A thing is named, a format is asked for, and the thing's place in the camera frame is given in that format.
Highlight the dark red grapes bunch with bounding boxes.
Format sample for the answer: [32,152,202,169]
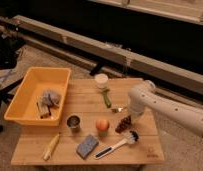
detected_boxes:
[115,115,132,133]

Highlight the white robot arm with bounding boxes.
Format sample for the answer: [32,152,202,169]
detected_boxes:
[128,80,203,138]

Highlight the white paper cup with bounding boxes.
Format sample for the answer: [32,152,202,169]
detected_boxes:
[95,74,108,89]

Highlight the small metal cup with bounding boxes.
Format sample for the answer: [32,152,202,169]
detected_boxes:
[67,115,80,132]

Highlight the metal fork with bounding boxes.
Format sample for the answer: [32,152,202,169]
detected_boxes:
[111,106,127,113]

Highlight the orange fruit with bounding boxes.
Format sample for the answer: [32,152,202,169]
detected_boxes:
[95,119,110,131]

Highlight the wooden folding table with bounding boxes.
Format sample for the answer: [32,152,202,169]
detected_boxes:
[11,79,164,165]

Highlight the grey crumpled cloth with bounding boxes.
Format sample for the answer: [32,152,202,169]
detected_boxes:
[42,89,61,106]

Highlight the white dish brush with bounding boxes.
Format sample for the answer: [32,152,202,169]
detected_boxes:
[94,131,139,159]

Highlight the wooden block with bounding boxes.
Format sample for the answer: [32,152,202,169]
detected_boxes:
[37,101,51,118]

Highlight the yellow plastic bin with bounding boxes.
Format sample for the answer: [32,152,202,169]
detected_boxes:
[4,67,71,126]

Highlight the blue grey sponge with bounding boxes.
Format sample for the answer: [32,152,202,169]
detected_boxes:
[76,134,99,159]

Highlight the yellow banana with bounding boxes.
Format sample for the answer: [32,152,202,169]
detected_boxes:
[43,134,60,161]

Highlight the black tripod stand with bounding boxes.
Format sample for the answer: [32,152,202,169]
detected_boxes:
[0,31,25,132]

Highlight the green handled peeler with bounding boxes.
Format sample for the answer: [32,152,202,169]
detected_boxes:
[102,88,112,108]

